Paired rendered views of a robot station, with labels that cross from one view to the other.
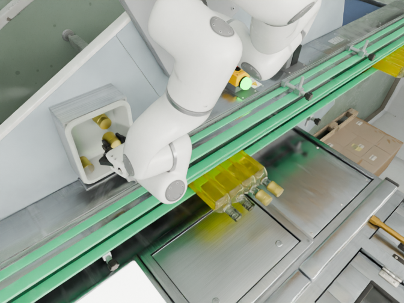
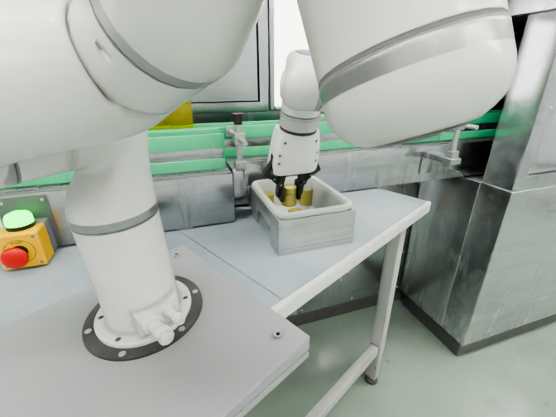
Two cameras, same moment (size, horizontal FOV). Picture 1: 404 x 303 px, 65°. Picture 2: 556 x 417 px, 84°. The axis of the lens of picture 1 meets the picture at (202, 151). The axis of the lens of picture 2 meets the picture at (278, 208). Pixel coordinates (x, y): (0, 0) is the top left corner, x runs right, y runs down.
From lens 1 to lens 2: 0.60 m
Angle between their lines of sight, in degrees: 47
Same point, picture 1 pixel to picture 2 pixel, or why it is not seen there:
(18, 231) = (361, 170)
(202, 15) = not seen: outside the picture
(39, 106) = (362, 244)
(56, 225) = (338, 157)
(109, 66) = (284, 270)
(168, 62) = (193, 261)
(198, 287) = not seen: hidden behind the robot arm
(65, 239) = (337, 141)
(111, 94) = (289, 234)
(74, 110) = (336, 225)
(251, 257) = not seen: hidden behind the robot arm
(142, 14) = (253, 310)
